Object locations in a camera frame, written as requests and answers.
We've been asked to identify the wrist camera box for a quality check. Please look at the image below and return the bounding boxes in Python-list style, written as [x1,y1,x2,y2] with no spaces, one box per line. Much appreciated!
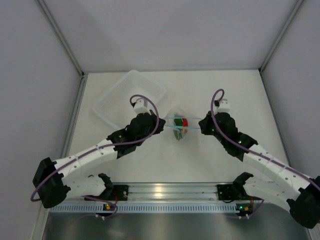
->
[214,98,231,113]
[133,98,150,116]

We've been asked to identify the red fake chili pepper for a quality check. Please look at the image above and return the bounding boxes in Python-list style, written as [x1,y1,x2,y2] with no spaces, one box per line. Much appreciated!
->
[182,118,189,129]

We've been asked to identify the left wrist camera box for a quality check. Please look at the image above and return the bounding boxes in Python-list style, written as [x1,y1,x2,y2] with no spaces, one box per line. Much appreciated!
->
[133,98,150,116]

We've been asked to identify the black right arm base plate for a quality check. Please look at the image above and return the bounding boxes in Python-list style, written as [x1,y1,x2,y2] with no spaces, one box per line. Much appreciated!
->
[216,184,250,202]

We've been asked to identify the aluminium frame post left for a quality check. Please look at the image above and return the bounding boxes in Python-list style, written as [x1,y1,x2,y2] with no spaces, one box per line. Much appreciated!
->
[37,0,86,78]

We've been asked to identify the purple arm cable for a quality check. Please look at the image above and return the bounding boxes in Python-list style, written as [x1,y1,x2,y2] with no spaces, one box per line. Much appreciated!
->
[30,94,161,221]
[211,88,316,221]

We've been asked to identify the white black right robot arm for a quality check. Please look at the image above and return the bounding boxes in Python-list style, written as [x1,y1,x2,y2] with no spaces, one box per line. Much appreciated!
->
[198,112,320,229]

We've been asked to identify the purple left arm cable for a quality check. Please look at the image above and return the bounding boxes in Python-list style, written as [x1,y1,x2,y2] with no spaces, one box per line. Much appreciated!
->
[30,94,161,221]

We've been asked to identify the aluminium frame post right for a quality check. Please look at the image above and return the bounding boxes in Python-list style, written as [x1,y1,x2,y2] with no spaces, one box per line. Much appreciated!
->
[258,0,306,73]

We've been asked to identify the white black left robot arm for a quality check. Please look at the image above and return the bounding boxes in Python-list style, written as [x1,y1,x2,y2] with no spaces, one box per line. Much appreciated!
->
[32,112,166,209]

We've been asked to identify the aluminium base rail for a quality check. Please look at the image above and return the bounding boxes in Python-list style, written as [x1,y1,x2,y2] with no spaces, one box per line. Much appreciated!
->
[39,181,313,202]

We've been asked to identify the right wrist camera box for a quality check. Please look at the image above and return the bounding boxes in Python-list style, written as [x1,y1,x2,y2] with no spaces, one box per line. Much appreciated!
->
[214,98,231,113]

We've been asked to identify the white perforated plastic basket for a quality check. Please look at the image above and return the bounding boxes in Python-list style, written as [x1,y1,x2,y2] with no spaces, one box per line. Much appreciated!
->
[92,70,167,130]

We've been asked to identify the green fake chili pepper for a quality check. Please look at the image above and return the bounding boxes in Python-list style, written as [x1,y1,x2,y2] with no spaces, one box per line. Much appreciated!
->
[173,118,182,127]

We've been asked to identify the aluminium frame post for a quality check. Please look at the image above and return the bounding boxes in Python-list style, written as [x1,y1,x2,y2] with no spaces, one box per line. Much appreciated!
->
[37,0,86,78]
[258,0,306,73]

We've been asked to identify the clear zip top bag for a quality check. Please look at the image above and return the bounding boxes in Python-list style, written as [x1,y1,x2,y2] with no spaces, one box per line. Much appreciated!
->
[164,109,200,142]

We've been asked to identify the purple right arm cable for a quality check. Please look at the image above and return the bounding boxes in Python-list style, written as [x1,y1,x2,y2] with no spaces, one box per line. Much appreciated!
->
[211,88,316,221]

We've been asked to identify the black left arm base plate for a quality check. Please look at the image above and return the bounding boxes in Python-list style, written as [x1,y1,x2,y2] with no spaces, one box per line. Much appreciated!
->
[89,184,129,202]

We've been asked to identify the white slotted cable duct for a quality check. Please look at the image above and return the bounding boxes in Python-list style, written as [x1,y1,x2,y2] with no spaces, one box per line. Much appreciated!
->
[49,202,250,214]

